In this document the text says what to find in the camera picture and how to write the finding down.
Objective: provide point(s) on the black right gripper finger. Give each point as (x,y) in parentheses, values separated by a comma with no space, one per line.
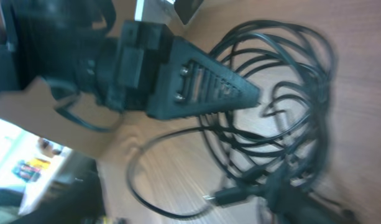
(291,205)

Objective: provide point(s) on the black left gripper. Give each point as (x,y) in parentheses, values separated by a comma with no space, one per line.
(150,70)

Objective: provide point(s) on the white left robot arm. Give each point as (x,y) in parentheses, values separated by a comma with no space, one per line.
(60,41)

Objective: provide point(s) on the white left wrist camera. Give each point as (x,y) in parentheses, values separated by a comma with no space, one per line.
(165,11)

